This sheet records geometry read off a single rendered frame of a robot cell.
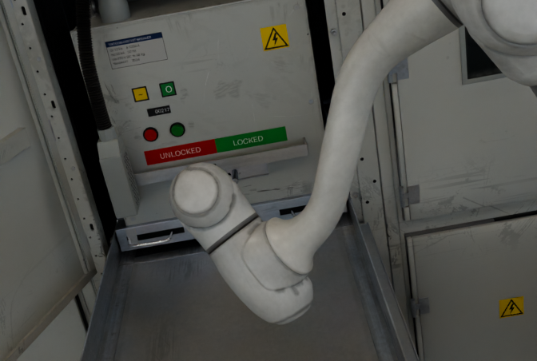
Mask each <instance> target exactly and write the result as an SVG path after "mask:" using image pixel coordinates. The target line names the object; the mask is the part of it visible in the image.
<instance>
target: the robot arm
mask: <svg viewBox="0 0 537 361"><path fill-rule="evenodd" d="M462 25H465V26H466V28H467V31H468V33H469V34H470V35H471V37H472V38H473V39H474V40H475V42H476V43H477V44H478V45H479V46H480V48H481V49H482V50H483V51H484V52H485V53H486V55H487V56H488V57H489V58H490V59H491V60H492V61H493V62H494V63H495V65H496V66H497V67H498V68H499V69H500V71H501V72H502V73H503V74H504V75H505V76H506V77H508V78H509V79H510V80H512V81H515V82H517V83H519V84H521V85H527V86H530V88H531V90H532V91H533V93H534V94H535V96H536V97H537V0H390V1H389V2H388V3H387V4H386V6H385V7H384V8H383V9H382V10H381V11H380V12H379V13H378V14H377V16H376V17H375V18H374V19H373V20H372V22H371V23H370V24H369V25H368V27H367V28H366V29H365V30H364V32H363V33H362V34H361V35H360V36H359V37H358V39H357V40H356V42H355V43H354V45H353V46H352V48H351V49H350V51H349V52H348V55H347V57H346V58H345V59H344V63H343V65H342V66H341V68H340V72H339V74H338V76H337V79H336V84H335V86H334V90H333V93H332V99H331V103H330V107H329V111H328V119H327V123H326V127H325V131H324V139H323V143H322V147H321V151H320V159H319V163H318V167H317V171H316V179H315V182H314V186H313V190H312V195H311V197H310V199H309V201H308V203H307V205H306V206H305V208H304V210H303V211H302V212H301V213H300V214H298V215H297V216H295V217H293V218H292V219H289V220H282V219H281V218H277V217H273V218H272V219H270V220H266V221H263V220H262V219H261V218H260V217H259V216H258V214H257V213H256V211H255V210H254V209H253V207H252V205H251V204H250V203H249V202H248V200H247V199H246V197H245V195H244V194H243V192H242V191H241V190H240V188H239V186H238V185H237V183H236V182H235V181H233V180H232V178H231V177H230V176H229V174H228V173H227V172H226V171H225V170H224V169H222V168H220V167H218V166H217V165H216V164H209V163H197V164H194V165H190V166H188V167H186V168H185V169H183V170H182V171H181V172H179V173H178V174H177V175H176V176H175V177H174V179H173V182H172V184H171V186H170V189H169V203H170V207H171V209H172V211H173V213H174V215H175V216H176V217H177V219H178V220H180V221H181V224H182V226H183V227H185V228H186V229H187V230H188V231H189V232H190V233H191V234H192V235H193V237H194V238H195V239H196V240H197V241H198V242H199V244H200V245H201V246H202V247H203V249H204V250H206V252H207V253H208V254H209V256H210V257H211V259H212V260H213V262H214V263H215V265H216V267H217V270H218V271H219V273H220V274H221V276H222V277H223V279H224V280H225V282H226V283H227V284H228V285H229V286H230V288H231V289H232V290H233V291H234V293H235V294H236V295H237V296H238V297H239V298H240V300H241V301H242V302H243V303H244V304H245V305H246V306H247V307H248V308H249V309H250V310H251V311H252V312H253V313H255V314H256V315H257V316H259V317H260V318H262V319H263V320H265V321H267V322H268V323H275V324H279V325H282V324H287V323H290V322H292V321H293V320H295V319H297V318H299V317H300V316H302V315H303V314H304V313H305V312H306V311H307V310H308V309H309V308H310V307H311V302H312V300H313V290H312V282H311V280H310V279H309V278H308V273H309V272H310V271H311V270H312V267H313V256H314V254H315V252H316V250H317V249H318V248H319V247H320V246H321V245H322V244H323V243H324V242H325V241H326V240H327V239H328V237H329V236H330V235H331V233H332V231H333V230H334V228H335V227H336V226H337V224H338V222H339V220H340V218H341V216H342V213H343V211H344V207H345V205H346V203H347V200H348V195H349V192H350V188H351V186H352V180H353V177H354V173H355V171H356V165H357V161H358V158H359V155H360V150H361V146H362V143H363V139H364V134H365V131H366V128H367V124H368V119H369V116H370V112H371V109H372V104H373V102H374V100H375V97H376V94H377V91H378V89H379V87H380V85H381V83H382V82H383V80H384V79H385V78H386V76H387V75H388V73H389V72H390V71H391V70H392V69H393V68H394V67H395V66H396V65H398V64H399V63H400V62H401V61H403V60H404V59H405V58H407V57H409V56H411V55H412V54H414V53H415V52H417V51H419V50H421V49H423V48H424V47H425V46H428V45H429V44H431V43H433V42H434V41H436V40H438V39H440V38H442V37H443V36H445V35H447V34H449V33H451V32H453V31H455V30H457V29H459V28H460V27H461V26H462Z"/></svg>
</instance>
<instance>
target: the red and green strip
mask: <svg viewBox="0 0 537 361"><path fill-rule="evenodd" d="M287 140H288V138H287V134H286V129H285V126H283V127H279V128H274V129H266V130H261V131H256V132H251V133H243V134H238V135H234V136H229V137H221V138H216V139H212V140H207V141H198V142H194V143H189V144H184V145H176V146H172V147H167V148H162V149H154V150H149V151H144V154H145V159H146V162H147V165H155V164H160V163H164V162H169V161H177V160H182V159H186V158H191V157H199V156H204V155H209V154H214V153H222V152H227V151H231V150H236V149H244V148H248V147H253V146H258V145H267V144H271V143H276V142H281V141H287Z"/></svg>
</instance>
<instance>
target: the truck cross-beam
mask: <svg viewBox="0 0 537 361"><path fill-rule="evenodd" d="M311 195H312V194H311V193H309V194H304V195H299V196H291V197H286V198H281V199H276V200H268V201H263V202H259V203H254V204H251V205H252V207H253V209H254V210H255V211H256V213H257V214H258V216H259V217H260V218H261V219H262V220H263V221H266V220H270V219H272V218H273V217H277V218H281V219H282V220H289V219H292V218H293V216H292V214H291V212H290V209H293V211H294V213H295V214H296V215H298V214H300V213H301V212H302V211H303V210H304V208H305V206H306V205H307V203H308V201H309V199H310V197H311ZM130 228H135V231H136V233H137V239H138V242H139V244H141V243H146V242H150V241H155V240H163V239H166V238H168V237H169V234H170V231H171V230H174V233H173V237H172V239H171V240H170V241H168V242H164V243H160V244H152V245H148V246H143V247H140V248H147V247H152V246H157V245H161V244H170V243H174V242H179V241H184V240H192V239H195V238H194V237H193V235H192V234H191V233H190V232H189V231H188V230H187V229H186V228H185V227H183V226H182V224H181V221H180V220H178V219H177V218H176V217H174V218H169V219H164V220H155V221H151V222H146V223H141V224H133V225H128V226H126V225H125V220H124V219H123V220H118V221H117V227H116V230H115V232H116V234H117V239H118V242H119V245H120V248H121V251H122V252H124V251H129V250H131V248H130V247H129V245H128V237H127V235H126V231H125V230H126V229H130Z"/></svg>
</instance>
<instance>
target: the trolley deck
mask: <svg viewBox="0 0 537 361"><path fill-rule="evenodd" d="M360 227H361V230H362V233H363V235H364V238H365V241H366V244H367V246H368V250H369V253H370V255H371V258H372V262H373V264H374V267H375V270H376V273H377V275H378V278H379V281H380V285H381V287H382V289H383V292H384V296H385V299H386V301H387V304H388V307H389V310H390V312H391V315H392V319H393V321H394V324H395V326H396V330H397V333H398V336H399V337H400V342H401V344H402V347H403V349H404V353H405V355H406V358H407V361H420V360H419V357H418V355H417V352H416V349H415V346H414V344H413V342H412V338H411V336H410V333H409V331H408V327H407V325H406V323H405V320H404V317H403V314H402V312H401V310H400V305H399V304H398V301H397V298H396V295H395V292H394V291H393V288H392V285H391V282H390V279H389V278H388V274H387V272H386V269H385V266H384V263H383V261H382V258H381V256H380V252H379V250H378V247H377V245H376V242H375V239H374V237H373V234H372V231H371V229H370V226H369V224H368V222H367V223H366V224H361V225H360ZM308 278H309V279H310V280H311V282H312V290H313V300H312V302H311V307H310V308H309V309H308V310H307V311H306V312H305V313H304V314H303V315H302V316H300V317H299V318H297V319H295V320H293V321H292V322H290V323H287V324H282V325H279V324H275V323H268V322H267V321H265V320H263V319H262V318H260V317H259V316H257V315H256V314H255V313H253V312H252V311H251V310H250V309H249V308H248V307H247V306H246V305H245V304H244V303H243V302H242V301H241V300H240V298H239V297H238V296H237V295H236V294H235V293H234V291H233V290H232V289H231V288H230V286H229V285H228V284H227V283H226V282H225V280H224V279H223V277H222V276H221V274H220V273H219V271H218V270H217V267H216V265H215V263H214V262H213V260H212V259H211V257H210V256H209V254H208V253H207V252H202V253H198V254H193V255H188V256H180V257H175V258H171V259H166V260H158V261H153V262H148V263H143V264H135V265H133V269H132V273H131V277H130V282H129V289H128V293H127V297H126V302H125V309H124V313H123V317H122V321H121V329H120V333H119V337H118V341H117V349H116V353H115V357H114V361H379V359H378V356H377V354H376V349H375V346H374V343H373V340H372V335H371V332H370V329H369V326H368V321H367V319H366V315H365V313H364V308H363V305H362V303H361V299H360V294H359V292H358V289H357V286H356V281H355V278H354V275H353V272H352V268H351V264H350V262H349V259H348V254H347V251H346V248H345V246H344V241H343V238H342V235H341V232H340V229H339V228H338V229H334V230H333V231H332V233H331V235H330V236H329V237H328V239H327V240H326V241H325V242H324V243H323V244H322V245H321V246H320V247H319V248H318V249H317V250H316V252H315V254H314V256H313V267H312V270H311V271H310V272H309V273H308Z"/></svg>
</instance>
